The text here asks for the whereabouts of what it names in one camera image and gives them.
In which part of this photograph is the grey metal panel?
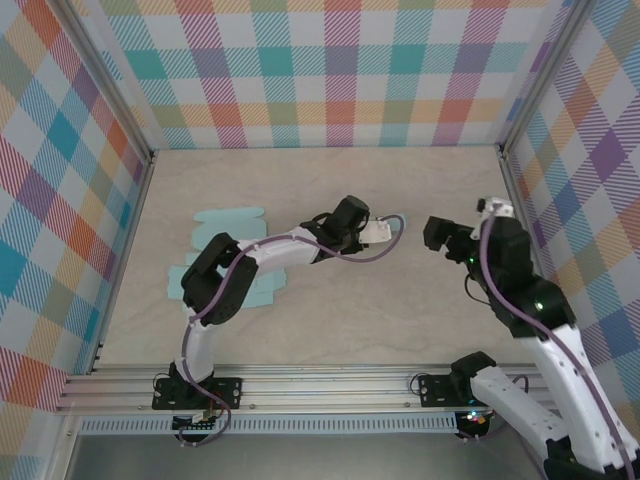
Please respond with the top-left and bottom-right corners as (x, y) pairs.
(64, 432), (551, 480)

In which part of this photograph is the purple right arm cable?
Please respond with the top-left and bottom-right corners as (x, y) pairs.
(462, 212), (636, 480)

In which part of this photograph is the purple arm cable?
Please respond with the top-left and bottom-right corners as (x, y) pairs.
(182, 213), (406, 449)
(462, 212), (636, 480)

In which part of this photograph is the aluminium side rail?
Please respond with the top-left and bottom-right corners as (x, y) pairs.
(498, 144), (574, 370)
(87, 149), (159, 376)

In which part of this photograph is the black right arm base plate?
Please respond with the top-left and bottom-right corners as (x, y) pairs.
(417, 373), (481, 409)

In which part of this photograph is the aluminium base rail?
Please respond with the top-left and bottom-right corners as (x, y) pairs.
(54, 363), (606, 414)

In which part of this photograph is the aluminium frame post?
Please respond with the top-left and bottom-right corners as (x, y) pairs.
(52, 0), (156, 161)
(497, 0), (596, 151)

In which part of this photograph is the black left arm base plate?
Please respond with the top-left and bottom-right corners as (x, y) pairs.
(152, 377), (245, 411)

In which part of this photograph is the white slotted cable duct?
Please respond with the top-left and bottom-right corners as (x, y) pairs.
(79, 412), (459, 435)

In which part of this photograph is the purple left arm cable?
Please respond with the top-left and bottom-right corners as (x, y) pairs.
(182, 213), (406, 449)

